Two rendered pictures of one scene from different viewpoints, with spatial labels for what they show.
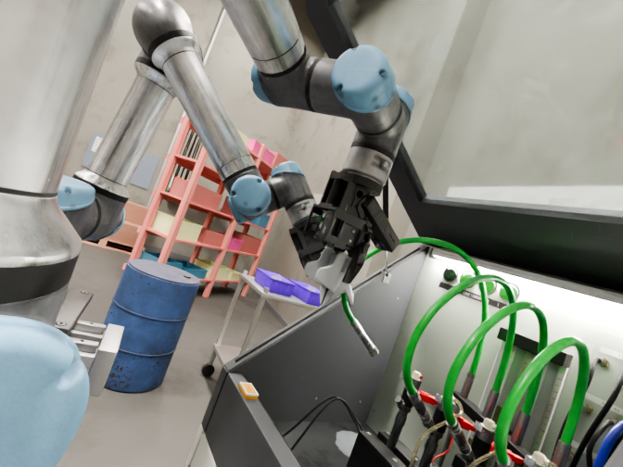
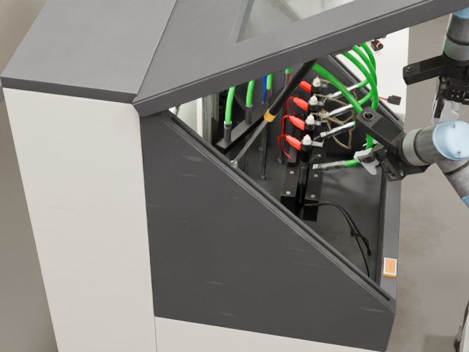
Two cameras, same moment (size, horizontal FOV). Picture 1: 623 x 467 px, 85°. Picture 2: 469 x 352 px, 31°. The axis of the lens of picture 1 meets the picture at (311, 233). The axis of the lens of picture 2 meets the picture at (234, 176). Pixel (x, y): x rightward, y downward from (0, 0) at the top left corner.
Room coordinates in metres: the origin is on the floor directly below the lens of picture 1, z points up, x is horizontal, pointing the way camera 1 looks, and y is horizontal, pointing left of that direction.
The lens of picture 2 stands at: (2.03, 0.58, 2.51)
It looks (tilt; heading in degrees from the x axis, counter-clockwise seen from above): 44 degrees down; 220
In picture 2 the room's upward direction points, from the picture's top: 2 degrees clockwise
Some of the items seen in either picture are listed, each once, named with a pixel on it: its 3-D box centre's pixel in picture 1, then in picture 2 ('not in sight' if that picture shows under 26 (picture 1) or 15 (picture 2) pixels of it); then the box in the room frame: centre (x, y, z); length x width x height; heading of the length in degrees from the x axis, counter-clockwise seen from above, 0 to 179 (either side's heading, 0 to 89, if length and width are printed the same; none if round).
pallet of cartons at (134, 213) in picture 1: (108, 220); not in sight; (6.22, 3.56, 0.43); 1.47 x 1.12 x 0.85; 114
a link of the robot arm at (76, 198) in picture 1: (52, 209); not in sight; (0.64, 0.47, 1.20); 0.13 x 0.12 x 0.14; 7
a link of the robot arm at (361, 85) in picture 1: (357, 91); not in sight; (0.47, 0.01, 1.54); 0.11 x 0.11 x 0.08; 65
